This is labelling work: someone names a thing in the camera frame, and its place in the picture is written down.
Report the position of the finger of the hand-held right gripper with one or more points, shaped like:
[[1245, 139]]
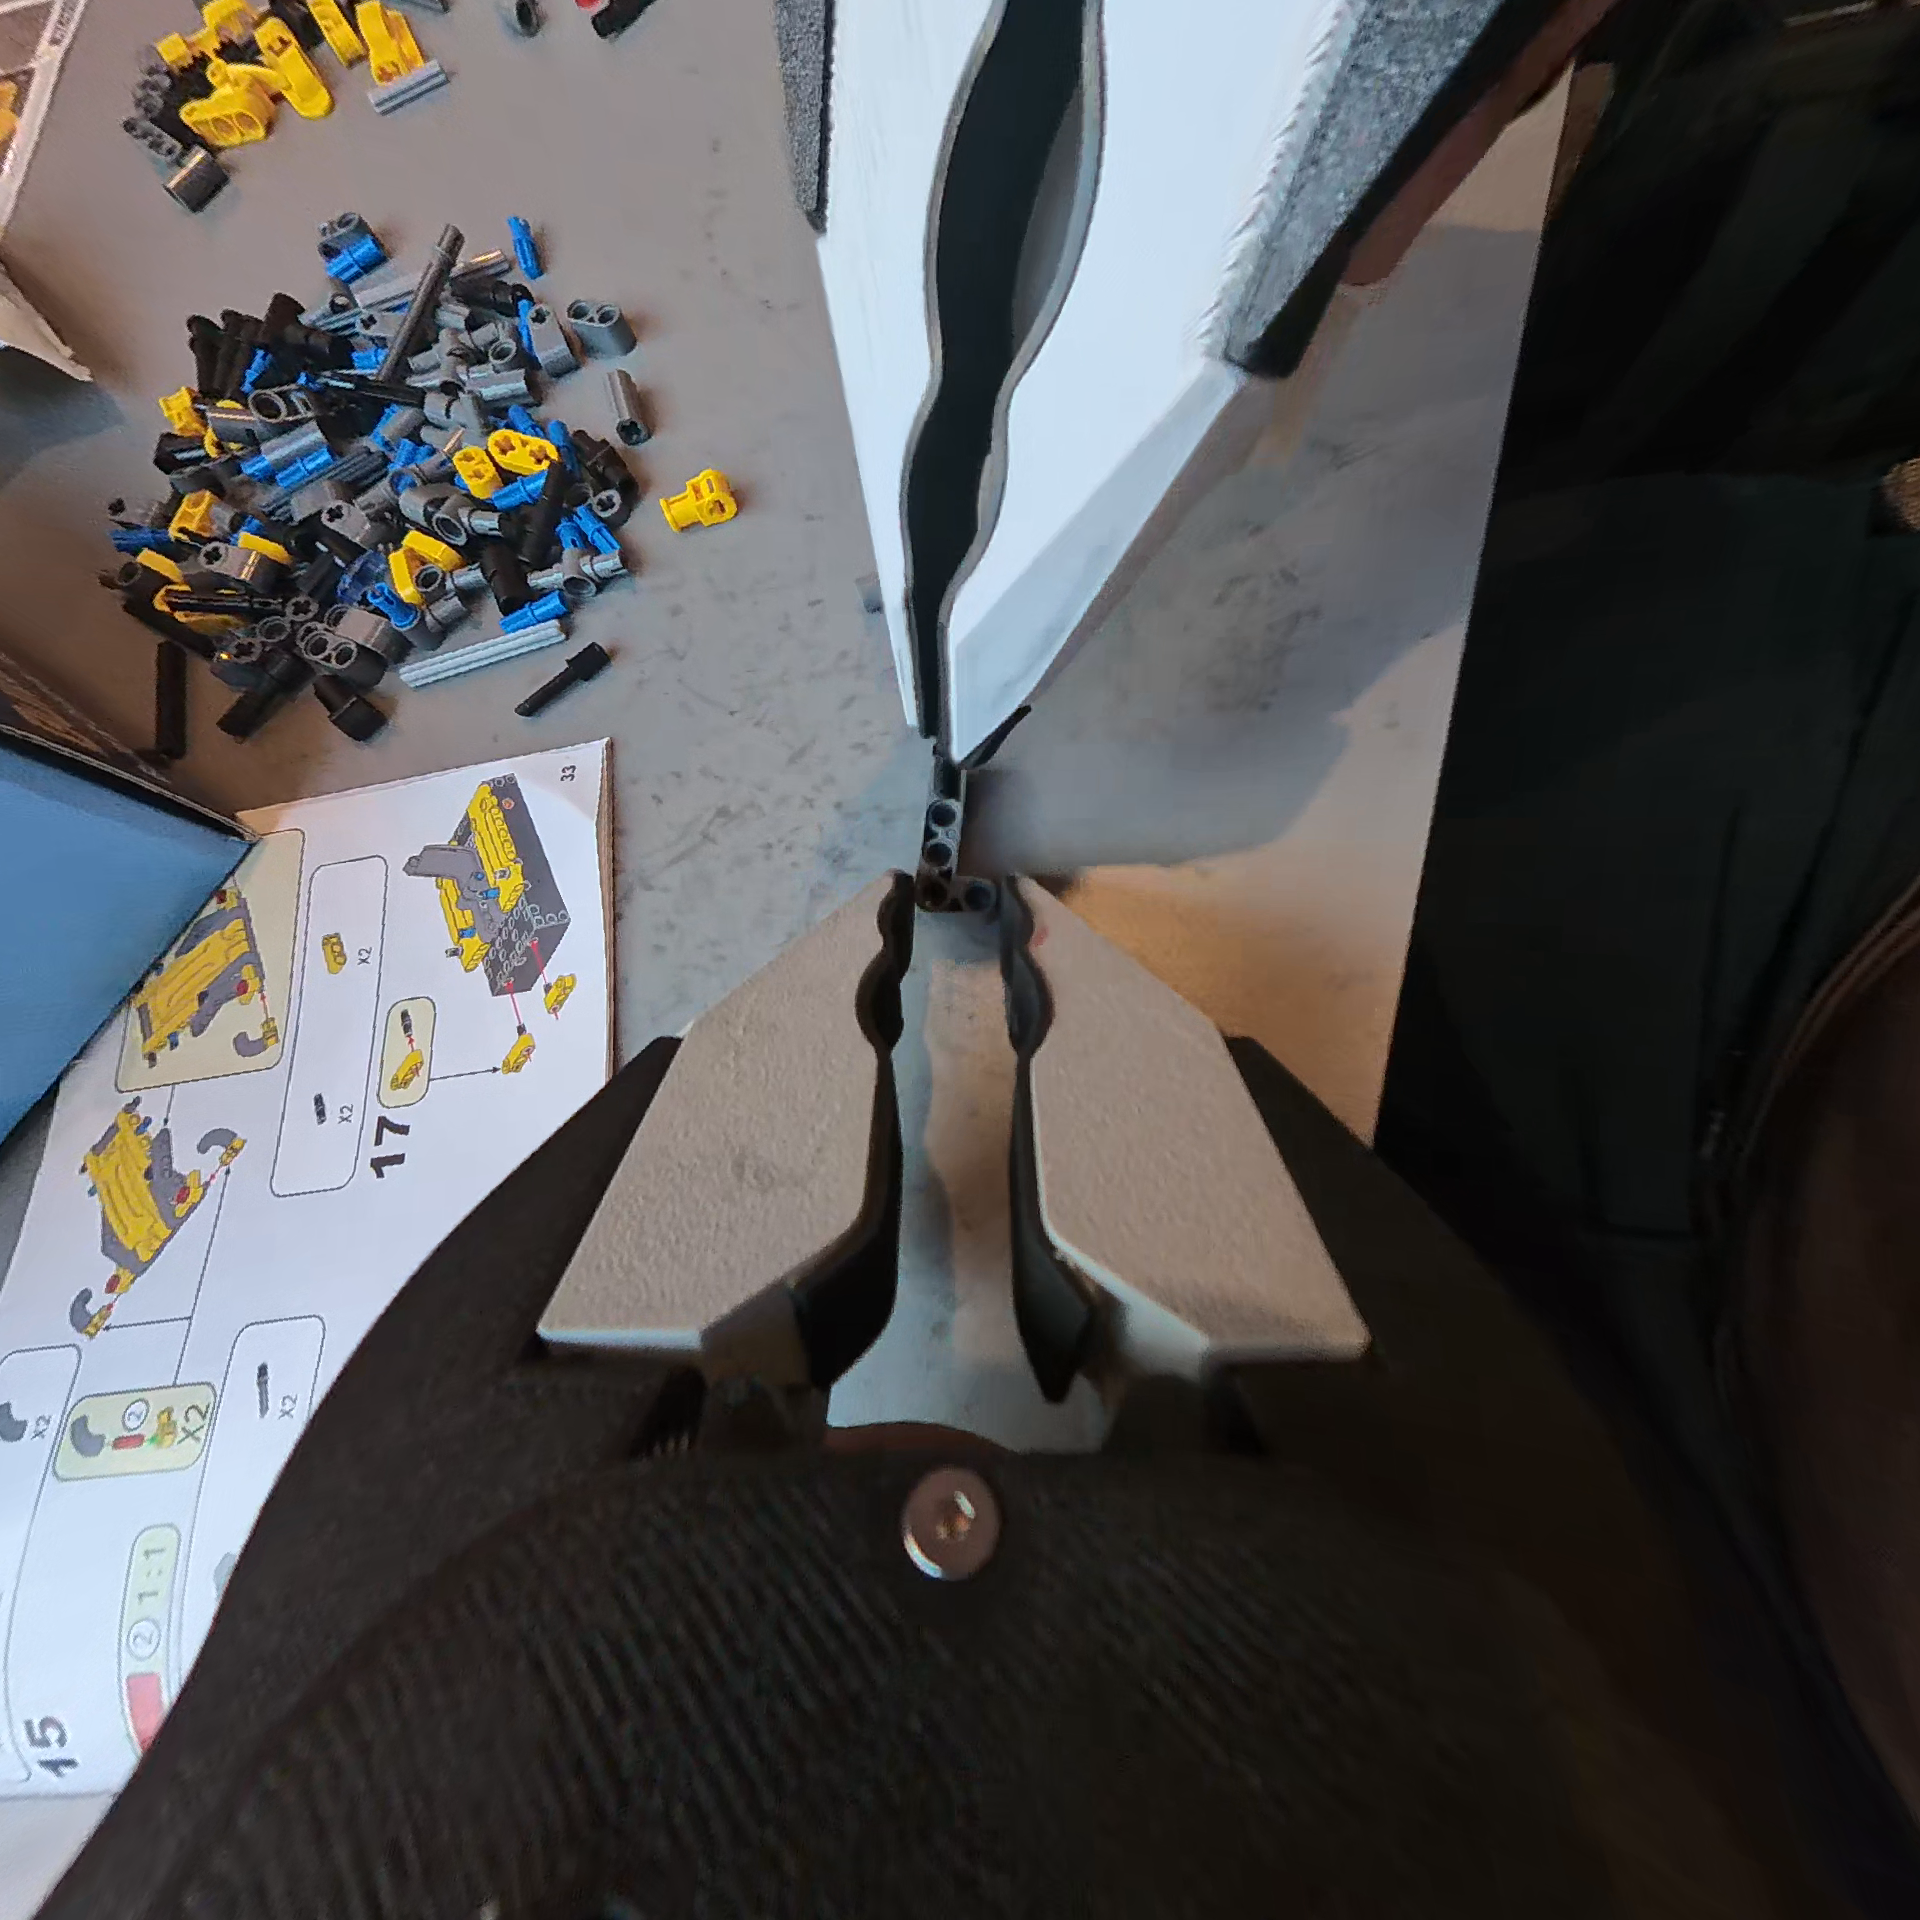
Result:
[[885, 224], [1156, 299]]

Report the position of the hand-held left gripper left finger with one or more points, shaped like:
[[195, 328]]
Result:
[[734, 1170]]

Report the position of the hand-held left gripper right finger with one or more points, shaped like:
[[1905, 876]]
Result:
[[1186, 1185]]

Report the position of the grey L-shaped beam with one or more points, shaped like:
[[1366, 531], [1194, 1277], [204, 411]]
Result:
[[942, 818]]

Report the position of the grey desk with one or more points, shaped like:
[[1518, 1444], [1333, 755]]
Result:
[[750, 450]]

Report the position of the black angled connector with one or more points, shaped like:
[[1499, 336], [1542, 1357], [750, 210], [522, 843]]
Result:
[[635, 15]]

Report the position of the yellow connector piece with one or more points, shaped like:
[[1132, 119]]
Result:
[[699, 503]]

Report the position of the black long stop pin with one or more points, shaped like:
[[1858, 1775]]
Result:
[[564, 679]]

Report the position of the person's black pants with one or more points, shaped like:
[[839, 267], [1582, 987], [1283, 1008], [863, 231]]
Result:
[[1621, 900]]

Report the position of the white building instruction booklet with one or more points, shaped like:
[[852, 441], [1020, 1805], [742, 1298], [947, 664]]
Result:
[[226, 1290]]

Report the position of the light grey ribbed axle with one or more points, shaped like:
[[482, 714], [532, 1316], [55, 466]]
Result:
[[482, 657]]

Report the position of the pile of mixed small pieces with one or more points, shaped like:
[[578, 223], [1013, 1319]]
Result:
[[377, 493]]

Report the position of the cluster of yellow beam parts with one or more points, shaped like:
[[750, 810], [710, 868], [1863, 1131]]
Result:
[[241, 105]]

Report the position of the blue cardboard kit box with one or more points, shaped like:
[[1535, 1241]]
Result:
[[91, 931]]

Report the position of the person's brown sweater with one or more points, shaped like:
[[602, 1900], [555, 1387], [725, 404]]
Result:
[[1861, 1348]]

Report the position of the empty clear plastic bag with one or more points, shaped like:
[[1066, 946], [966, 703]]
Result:
[[38, 322]]

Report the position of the small printed leaflet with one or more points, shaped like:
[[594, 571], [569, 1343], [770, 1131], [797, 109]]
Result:
[[31, 90]]

